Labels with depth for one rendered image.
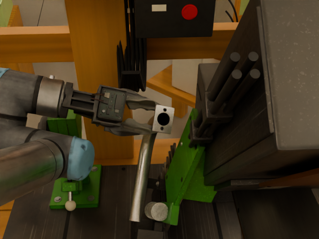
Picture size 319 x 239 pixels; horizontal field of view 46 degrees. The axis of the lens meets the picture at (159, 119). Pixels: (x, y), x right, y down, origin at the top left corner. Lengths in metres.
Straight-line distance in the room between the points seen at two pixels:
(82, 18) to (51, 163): 0.45
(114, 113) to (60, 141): 0.12
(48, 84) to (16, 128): 0.10
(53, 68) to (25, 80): 2.76
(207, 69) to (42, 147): 0.49
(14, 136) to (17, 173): 0.18
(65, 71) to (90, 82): 2.38
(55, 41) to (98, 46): 0.16
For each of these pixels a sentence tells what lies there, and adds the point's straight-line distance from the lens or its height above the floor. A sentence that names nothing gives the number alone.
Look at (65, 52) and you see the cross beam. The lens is 1.11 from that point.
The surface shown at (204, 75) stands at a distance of 0.94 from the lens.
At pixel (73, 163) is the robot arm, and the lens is 0.66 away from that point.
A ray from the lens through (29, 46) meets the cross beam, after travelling 1.12.
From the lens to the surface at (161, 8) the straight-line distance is 0.83.
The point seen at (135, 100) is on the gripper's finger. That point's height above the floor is 1.29.
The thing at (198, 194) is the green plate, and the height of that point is 1.13.
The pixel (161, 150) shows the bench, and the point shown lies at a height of 0.88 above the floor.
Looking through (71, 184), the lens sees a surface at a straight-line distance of 1.01.
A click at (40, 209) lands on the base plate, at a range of 1.11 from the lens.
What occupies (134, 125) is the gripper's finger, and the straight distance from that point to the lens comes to 0.75.
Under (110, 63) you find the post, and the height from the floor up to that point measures 1.23.
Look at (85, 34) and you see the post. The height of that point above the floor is 1.31.
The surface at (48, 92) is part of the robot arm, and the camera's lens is 0.73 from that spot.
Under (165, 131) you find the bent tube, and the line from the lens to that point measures 0.78.
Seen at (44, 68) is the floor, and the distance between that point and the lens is 3.52.
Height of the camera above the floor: 1.73
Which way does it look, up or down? 39 degrees down
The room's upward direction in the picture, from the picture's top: straight up
